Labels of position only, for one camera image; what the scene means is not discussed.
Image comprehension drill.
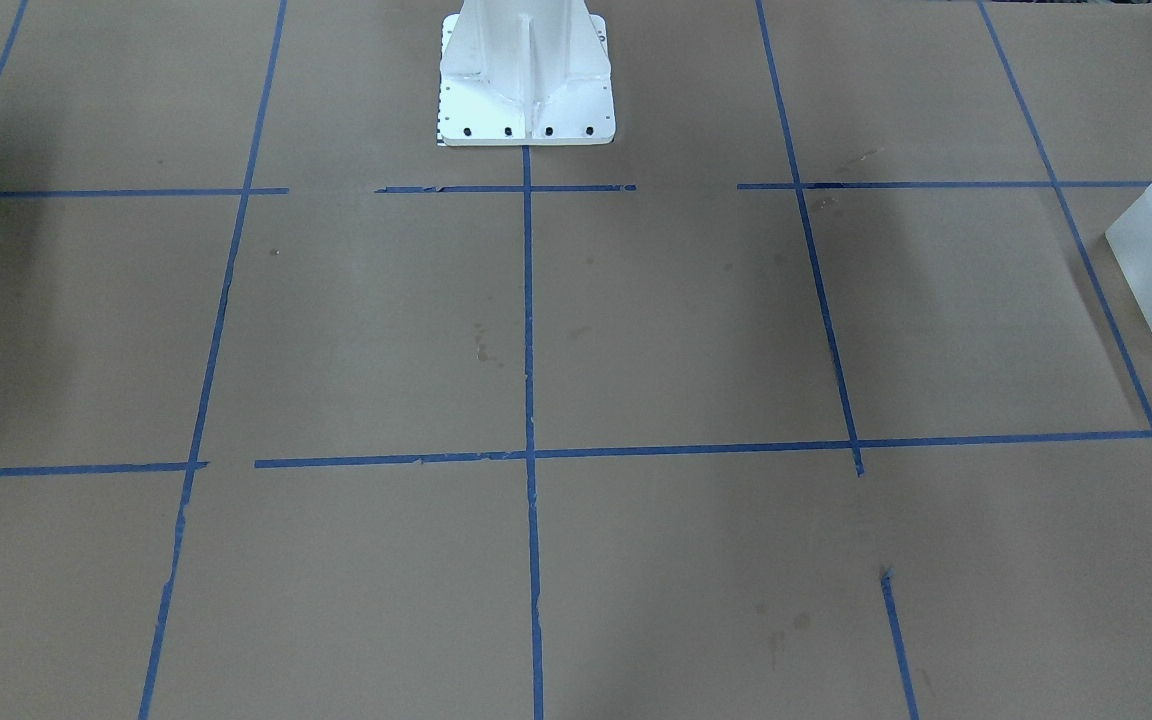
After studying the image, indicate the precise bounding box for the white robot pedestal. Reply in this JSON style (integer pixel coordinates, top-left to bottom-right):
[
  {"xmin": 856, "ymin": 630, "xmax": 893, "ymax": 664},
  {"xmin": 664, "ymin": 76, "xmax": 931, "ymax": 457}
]
[{"xmin": 435, "ymin": 1, "xmax": 617, "ymax": 147}]

